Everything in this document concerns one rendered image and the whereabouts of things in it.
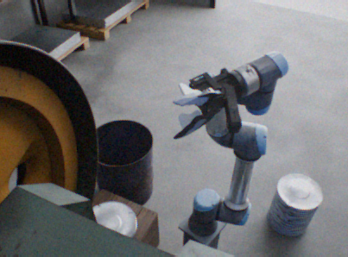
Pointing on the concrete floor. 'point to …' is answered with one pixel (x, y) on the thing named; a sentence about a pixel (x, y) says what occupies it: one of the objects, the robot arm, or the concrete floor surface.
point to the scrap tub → (125, 159)
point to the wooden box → (148, 231)
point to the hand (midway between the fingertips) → (174, 124)
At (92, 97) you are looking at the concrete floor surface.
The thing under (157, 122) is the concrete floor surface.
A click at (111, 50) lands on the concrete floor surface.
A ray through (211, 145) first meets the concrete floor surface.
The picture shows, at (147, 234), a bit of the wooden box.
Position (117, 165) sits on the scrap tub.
